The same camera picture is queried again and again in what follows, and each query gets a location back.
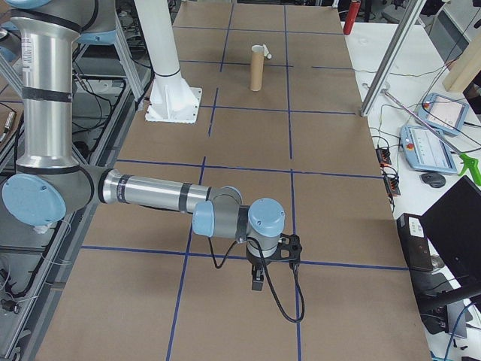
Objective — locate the white feather shuttlecock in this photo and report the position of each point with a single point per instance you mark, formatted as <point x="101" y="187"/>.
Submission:
<point x="267" y="52"/>

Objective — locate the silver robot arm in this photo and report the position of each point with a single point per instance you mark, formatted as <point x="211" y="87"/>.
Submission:
<point x="45" y="113"/>

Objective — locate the black orange usb hub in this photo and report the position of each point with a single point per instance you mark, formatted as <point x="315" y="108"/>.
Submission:
<point x="392" y="185"/>
<point x="384" y="156"/>

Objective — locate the black computer box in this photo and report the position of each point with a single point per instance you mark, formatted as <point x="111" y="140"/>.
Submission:
<point x="413" y="240"/>

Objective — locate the black monitor stand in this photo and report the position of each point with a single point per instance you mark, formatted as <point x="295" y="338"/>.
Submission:
<point x="451" y="295"/>

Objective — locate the brown cardboard tube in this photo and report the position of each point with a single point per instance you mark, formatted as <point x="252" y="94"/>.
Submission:
<point x="257" y="71"/>

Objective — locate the dark computer mouse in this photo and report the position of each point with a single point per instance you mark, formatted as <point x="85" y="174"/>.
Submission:
<point x="433" y="179"/>

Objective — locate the black monitor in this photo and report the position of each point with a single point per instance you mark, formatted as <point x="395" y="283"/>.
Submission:
<point x="458" y="225"/>

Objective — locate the blue grey teach pendant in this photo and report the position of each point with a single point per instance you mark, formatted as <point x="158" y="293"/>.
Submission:
<point x="445" y="113"/>
<point x="428" y="150"/>

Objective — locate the white side table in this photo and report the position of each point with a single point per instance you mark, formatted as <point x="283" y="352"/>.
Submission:
<point x="376" y="56"/>

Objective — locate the red cylinder tube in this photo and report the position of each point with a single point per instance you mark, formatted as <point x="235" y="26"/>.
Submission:
<point x="350" y="17"/>

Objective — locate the pale wooden beam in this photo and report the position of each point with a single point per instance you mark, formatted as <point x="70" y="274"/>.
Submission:
<point x="464" y="64"/>

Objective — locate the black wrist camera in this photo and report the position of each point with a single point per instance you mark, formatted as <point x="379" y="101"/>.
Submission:
<point x="291" y="246"/>

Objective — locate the white camera post with base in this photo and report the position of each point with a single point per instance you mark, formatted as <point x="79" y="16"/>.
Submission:
<point x="165" y="45"/>

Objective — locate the aluminium frame post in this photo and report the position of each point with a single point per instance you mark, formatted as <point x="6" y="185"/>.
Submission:
<point x="391" y="56"/>

